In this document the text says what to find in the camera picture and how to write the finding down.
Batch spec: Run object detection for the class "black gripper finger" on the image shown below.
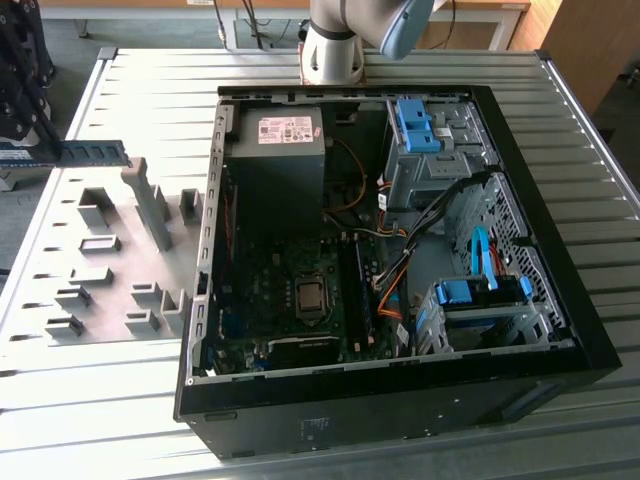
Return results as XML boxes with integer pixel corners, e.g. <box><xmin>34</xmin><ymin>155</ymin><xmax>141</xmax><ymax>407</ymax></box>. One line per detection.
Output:
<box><xmin>9</xmin><ymin>0</ymin><xmax>57</xmax><ymax>116</ymax></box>
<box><xmin>0</xmin><ymin>29</ymin><xmax>61</xmax><ymax>167</ymax></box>

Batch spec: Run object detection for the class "black RAM slot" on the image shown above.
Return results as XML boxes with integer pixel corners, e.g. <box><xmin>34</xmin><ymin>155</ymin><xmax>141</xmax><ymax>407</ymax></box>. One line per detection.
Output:
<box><xmin>335</xmin><ymin>232</ymin><xmax>357</xmax><ymax>354</ymax></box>

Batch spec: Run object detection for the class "grey framed desk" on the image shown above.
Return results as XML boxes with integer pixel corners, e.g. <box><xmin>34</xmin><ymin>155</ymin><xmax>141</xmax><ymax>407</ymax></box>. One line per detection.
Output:
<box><xmin>39</xmin><ymin>0</ymin><xmax>311</xmax><ymax>51</ymax></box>

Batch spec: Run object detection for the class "grey plastic parts rack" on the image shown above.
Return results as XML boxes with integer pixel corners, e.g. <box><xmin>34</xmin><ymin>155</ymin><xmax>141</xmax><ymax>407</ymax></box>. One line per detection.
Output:
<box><xmin>43</xmin><ymin>156</ymin><xmax>207</xmax><ymax>347</ymax></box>

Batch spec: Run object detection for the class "grey power supply unit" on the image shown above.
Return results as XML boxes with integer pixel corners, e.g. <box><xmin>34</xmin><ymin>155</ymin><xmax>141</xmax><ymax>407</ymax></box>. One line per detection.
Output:
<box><xmin>225</xmin><ymin>105</ymin><xmax>327</xmax><ymax>236</ymax></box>

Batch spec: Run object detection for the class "green motherboard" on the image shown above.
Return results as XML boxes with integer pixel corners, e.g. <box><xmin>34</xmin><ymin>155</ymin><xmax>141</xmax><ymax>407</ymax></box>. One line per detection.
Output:
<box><xmin>214</xmin><ymin>232</ymin><xmax>401</xmax><ymax>374</ymax></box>

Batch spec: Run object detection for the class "silver CPU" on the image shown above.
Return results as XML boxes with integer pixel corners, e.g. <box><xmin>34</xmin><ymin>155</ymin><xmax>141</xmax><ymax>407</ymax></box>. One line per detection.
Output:
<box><xmin>298</xmin><ymin>284</ymin><xmax>324</xmax><ymax>310</ymax></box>

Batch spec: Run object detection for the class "CPU socket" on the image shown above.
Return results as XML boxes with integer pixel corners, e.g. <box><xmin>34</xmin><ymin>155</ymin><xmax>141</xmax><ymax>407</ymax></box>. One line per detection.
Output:
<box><xmin>291</xmin><ymin>271</ymin><xmax>335</xmax><ymax>327</ymax></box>

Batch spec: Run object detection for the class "black graphics card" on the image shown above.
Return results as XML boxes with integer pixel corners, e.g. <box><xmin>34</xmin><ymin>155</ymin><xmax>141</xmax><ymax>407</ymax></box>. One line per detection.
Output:
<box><xmin>264</xmin><ymin>333</ymin><xmax>346</xmax><ymax>369</ymax></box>

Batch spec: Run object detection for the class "blue plastic drive latch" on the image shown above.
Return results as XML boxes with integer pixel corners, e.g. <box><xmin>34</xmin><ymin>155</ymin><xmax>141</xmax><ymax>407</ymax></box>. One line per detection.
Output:
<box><xmin>394</xmin><ymin>98</ymin><xmax>444</xmax><ymax>154</ymax></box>

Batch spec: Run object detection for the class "grey metal drive cage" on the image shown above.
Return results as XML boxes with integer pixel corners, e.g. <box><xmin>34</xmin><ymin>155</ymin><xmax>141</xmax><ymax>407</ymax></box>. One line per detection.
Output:
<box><xmin>384</xmin><ymin>97</ymin><xmax>501</xmax><ymax>211</ymax></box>

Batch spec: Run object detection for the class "white framed wooden desk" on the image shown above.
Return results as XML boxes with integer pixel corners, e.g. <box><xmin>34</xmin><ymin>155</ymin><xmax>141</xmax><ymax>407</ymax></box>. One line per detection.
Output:
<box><xmin>429</xmin><ymin>0</ymin><xmax>531</xmax><ymax>51</ymax></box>

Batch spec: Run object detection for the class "black open PC case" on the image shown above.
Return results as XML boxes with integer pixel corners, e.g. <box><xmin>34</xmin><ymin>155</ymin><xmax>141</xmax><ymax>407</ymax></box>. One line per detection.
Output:
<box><xmin>172</xmin><ymin>83</ymin><xmax>624</xmax><ymax>461</ymax></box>

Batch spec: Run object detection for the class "hard disk in blue carrier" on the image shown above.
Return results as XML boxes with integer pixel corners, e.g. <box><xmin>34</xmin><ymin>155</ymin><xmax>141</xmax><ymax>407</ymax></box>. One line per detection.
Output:
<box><xmin>433</xmin><ymin>277</ymin><xmax>532</xmax><ymax>307</ymax></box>

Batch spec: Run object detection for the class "grey metal disk bay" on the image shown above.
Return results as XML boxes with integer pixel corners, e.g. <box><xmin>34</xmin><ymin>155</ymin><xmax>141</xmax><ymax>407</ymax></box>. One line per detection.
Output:
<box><xmin>412</xmin><ymin>287</ymin><xmax>556</xmax><ymax>356</ymax></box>

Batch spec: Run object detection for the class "brown wooden cabinet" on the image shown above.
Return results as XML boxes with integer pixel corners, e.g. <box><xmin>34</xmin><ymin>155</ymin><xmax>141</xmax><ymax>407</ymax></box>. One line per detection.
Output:
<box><xmin>509</xmin><ymin>0</ymin><xmax>640</xmax><ymax>117</ymax></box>

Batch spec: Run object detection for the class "red black thin wire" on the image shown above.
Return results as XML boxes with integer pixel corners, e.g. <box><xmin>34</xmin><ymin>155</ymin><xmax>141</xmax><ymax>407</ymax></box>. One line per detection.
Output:
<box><xmin>223</xmin><ymin>187</ymin><xmax>237</xmax><ymax>261</ymax></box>

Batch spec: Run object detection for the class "thin orange wire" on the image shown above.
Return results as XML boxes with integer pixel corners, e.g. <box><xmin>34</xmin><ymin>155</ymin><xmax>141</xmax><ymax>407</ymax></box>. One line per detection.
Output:
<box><xmin>324</xmin><ymin>139</ymin><xmax>369</xmax><ymax>216</ymax></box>

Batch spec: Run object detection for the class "black white wire bundle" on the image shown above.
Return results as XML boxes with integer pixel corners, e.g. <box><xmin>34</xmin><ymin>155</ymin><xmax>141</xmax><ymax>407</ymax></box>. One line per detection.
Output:
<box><xmin>372</xmin><ymin>244</ymin><xmax>419</xmax><ymax>291</ymax></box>

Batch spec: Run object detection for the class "black cable bundle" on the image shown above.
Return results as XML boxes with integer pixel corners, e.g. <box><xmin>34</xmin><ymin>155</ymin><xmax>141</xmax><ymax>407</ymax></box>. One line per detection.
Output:
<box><xmin>402</xmin><ymin>172</ymin><xmax>489</xmax><ymax>256</ymax></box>

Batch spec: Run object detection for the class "blue flat data cable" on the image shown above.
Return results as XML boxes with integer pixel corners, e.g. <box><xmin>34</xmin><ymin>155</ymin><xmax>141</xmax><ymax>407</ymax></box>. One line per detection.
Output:
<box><xmin>470</xmin><ymin>225</ymin><xmax>499</xmax><ymax>291</ymax></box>

